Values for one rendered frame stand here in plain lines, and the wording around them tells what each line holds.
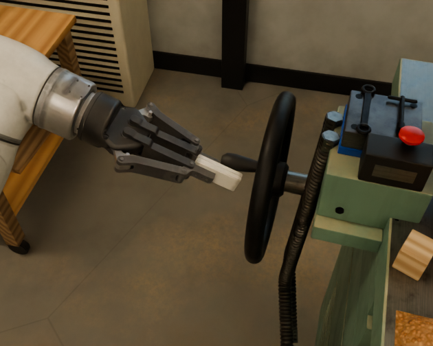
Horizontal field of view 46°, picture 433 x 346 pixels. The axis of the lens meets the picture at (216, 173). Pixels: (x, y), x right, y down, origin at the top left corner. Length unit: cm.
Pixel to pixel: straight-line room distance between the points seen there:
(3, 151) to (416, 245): 55
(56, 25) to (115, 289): 87
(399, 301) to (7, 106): 55
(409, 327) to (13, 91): 56
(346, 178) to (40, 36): 127
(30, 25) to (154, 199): 71
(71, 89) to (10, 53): 9
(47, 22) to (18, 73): 109
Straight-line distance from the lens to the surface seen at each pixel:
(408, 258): 66
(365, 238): 74
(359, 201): 71
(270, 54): 224
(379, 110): 72
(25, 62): 74
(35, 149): 185
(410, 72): 97
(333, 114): 74
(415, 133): 66
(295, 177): 84
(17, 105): 73
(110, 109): 72
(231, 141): 205
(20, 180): 179
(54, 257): 180
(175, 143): 74
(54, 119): 72
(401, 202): 70
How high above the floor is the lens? 146
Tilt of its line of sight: 49 degrees down
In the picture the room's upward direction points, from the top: straight up
